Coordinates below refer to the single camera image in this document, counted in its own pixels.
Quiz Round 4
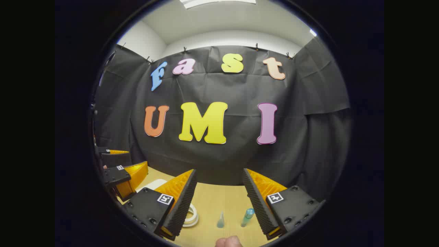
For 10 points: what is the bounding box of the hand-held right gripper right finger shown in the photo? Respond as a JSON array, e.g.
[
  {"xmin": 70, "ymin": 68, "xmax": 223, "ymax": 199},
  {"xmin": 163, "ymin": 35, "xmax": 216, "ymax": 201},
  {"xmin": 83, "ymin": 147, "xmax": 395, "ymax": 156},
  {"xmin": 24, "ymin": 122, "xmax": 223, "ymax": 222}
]
[{"xmin": 242, "ymin": 168, "xmax": 321, "ymax": 241}]

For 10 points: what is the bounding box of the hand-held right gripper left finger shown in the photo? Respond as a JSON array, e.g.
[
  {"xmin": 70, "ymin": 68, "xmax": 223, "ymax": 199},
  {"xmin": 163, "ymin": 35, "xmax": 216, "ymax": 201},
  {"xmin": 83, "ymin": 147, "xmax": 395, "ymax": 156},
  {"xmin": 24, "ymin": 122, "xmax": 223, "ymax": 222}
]
[{"xmin": 122, "ymin": 169, "xmax": 198, "ymax": 241}]

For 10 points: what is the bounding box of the blue transparent bottle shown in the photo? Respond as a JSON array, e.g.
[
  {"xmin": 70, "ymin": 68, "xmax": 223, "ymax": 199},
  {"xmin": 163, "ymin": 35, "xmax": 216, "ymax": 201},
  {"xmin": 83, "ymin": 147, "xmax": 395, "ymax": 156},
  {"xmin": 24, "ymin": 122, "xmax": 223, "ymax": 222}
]
[{"xmin": 240, "ymin": 208, "xmax": 255, "ymax": 228}]

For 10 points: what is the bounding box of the black backdrop cloth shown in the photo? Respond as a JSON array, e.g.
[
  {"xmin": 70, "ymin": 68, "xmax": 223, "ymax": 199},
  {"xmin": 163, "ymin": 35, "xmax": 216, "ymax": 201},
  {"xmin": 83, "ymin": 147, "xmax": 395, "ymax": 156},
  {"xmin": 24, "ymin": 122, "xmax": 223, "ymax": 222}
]
[{"xmin": 93, "ymin": 36, "xmax": 352, "ymax": 203}]

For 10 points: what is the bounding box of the ceiling light panel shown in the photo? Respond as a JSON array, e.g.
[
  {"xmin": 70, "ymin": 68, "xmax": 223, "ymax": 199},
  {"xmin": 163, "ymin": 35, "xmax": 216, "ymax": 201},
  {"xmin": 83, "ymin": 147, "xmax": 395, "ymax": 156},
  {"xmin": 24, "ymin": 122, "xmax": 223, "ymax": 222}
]
[{"xmin": 179, "ymin": 0, "xmax": 257, "ymax": 9}]

